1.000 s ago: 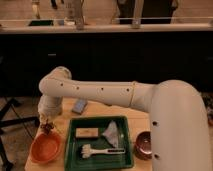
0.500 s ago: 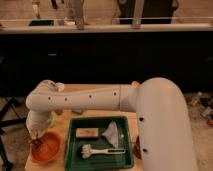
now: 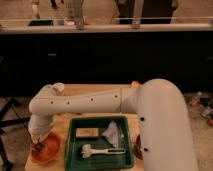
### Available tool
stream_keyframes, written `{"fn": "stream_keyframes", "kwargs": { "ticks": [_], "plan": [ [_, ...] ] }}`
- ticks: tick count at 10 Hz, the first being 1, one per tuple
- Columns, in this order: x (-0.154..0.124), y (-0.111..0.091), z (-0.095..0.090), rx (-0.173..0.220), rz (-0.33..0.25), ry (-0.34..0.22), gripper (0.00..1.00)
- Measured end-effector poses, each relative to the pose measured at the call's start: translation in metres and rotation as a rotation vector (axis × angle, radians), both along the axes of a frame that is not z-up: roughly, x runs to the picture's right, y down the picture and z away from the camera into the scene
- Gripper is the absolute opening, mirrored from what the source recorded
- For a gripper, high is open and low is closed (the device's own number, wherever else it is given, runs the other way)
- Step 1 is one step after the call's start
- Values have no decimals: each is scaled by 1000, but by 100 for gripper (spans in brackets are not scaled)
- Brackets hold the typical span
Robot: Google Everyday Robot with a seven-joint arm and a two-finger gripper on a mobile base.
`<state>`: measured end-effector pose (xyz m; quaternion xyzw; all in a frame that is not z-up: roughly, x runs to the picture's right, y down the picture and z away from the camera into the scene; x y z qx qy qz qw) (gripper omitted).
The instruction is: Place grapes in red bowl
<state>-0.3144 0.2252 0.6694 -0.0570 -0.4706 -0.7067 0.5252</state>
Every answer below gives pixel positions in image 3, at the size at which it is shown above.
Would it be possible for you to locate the dark red grape bunch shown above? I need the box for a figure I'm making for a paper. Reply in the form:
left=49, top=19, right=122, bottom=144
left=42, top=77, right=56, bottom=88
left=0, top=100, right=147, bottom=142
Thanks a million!
left=35, top=143, right=43, bottom=150

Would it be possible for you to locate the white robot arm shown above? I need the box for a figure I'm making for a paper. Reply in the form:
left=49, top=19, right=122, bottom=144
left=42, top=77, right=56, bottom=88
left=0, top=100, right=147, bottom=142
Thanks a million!
left=29, top=79, right=199, bottom=171

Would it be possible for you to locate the orange red bowl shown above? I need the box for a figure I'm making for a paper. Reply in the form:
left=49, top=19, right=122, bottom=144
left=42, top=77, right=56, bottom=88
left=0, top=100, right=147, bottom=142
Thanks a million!
left=30, top=132, right=61, bottom=164

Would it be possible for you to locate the dark brown bowl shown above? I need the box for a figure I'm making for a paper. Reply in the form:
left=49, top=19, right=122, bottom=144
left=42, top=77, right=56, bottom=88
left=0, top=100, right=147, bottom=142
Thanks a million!
left=134, top=135, right=143, bottom=160

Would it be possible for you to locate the black office chair base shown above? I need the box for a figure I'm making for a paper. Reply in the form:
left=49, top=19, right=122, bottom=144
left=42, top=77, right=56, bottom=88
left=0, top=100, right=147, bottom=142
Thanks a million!
left=0, top=98, right=29, bottom=171

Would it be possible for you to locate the green plastic tray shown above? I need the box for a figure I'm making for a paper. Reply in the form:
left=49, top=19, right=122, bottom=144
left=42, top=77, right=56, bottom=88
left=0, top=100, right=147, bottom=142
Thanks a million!
left=64, top=116, right=134, bottom=171

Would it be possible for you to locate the white dish brush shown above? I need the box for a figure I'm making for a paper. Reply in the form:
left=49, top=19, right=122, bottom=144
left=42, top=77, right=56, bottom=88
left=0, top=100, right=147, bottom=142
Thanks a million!
left=81, top=144, right=126, bottom=158

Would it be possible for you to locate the white paper cup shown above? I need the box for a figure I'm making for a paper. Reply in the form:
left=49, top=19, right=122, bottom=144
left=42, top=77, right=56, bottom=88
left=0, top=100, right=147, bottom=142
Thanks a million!
left=52, top=82, right=65, bottom=95

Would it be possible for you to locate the tan wooden block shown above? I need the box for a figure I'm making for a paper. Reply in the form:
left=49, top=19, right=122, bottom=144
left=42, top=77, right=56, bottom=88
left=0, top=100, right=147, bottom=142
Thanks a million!
left=76, top=128, right=99, bottom=138

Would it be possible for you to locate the crumpled clear plastic bag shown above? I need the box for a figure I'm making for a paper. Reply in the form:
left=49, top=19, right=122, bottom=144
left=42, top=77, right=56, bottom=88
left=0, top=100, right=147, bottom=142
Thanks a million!
left=102, top=121, right=119, bottom=148

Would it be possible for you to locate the orange fruit half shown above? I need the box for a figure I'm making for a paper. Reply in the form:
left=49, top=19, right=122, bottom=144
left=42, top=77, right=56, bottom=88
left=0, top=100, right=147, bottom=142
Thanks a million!
left=131, top=81, right=141, bottom=88

